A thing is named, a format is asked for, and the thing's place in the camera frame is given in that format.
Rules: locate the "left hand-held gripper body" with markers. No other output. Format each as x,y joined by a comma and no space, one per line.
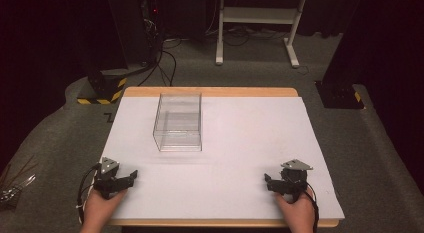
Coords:
108,183

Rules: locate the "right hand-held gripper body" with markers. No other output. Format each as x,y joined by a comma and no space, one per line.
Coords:
293,181

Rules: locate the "clear plastic box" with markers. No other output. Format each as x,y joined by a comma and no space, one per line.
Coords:
178,133

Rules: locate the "person's left hand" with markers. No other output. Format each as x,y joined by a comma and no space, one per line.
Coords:
100,209

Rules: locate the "person's right hand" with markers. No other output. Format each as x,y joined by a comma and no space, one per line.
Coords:
296,214

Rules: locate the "white paper sheet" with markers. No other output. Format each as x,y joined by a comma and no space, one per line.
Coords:
240,173

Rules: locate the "black stand with striped base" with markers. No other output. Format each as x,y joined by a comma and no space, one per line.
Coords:
106,86

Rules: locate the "metal cutlery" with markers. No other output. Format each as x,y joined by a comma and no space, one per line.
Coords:
15,189

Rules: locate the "black stand base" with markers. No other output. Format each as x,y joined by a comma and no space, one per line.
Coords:
338,94

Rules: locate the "wooden table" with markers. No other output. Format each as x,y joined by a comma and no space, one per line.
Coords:
213,91

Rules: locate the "white metal stand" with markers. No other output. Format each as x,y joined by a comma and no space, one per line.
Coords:
260,15

